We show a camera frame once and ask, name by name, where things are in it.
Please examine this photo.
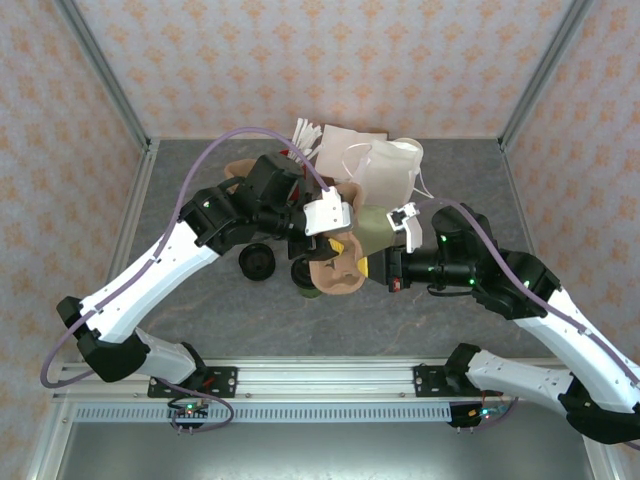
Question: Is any black coffee cup lid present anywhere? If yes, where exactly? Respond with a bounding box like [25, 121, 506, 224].
[291, 257, 316, 290]
[238, 243, 277, 282]

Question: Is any white paper bag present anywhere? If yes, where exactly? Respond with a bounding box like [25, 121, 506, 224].
[342, 139, 436, 257]

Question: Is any stack of pulp cup carriers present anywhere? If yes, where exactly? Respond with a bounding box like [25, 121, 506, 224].
[223, 158, 251, 184]

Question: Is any red cup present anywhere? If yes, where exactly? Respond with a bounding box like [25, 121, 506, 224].
[277, 147, 314, 201]

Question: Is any stack of paper napkins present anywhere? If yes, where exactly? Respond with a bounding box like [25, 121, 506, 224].
[318, 123, 389, 181]

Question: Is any small circuit board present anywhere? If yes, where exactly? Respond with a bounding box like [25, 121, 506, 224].
[449, 402, 504, 427]
[167, 399, 211, 421]

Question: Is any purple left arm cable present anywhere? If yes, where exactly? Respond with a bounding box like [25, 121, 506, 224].
[40, 125, 331, 390]

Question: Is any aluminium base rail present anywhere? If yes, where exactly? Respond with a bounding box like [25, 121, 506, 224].
[52, 357, 599, 404]

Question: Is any white slotted cable duct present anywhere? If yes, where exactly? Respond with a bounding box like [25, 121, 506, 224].
[73, 404, 454, 423]

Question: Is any purple board cable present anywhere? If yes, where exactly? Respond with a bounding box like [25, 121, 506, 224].
[457, 394, 521, 432]
[169, 394, 235, 435]

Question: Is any aluminium frame post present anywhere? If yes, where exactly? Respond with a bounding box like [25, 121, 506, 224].
[498, 0, 597, 151]
[52, 0, 154, 154]

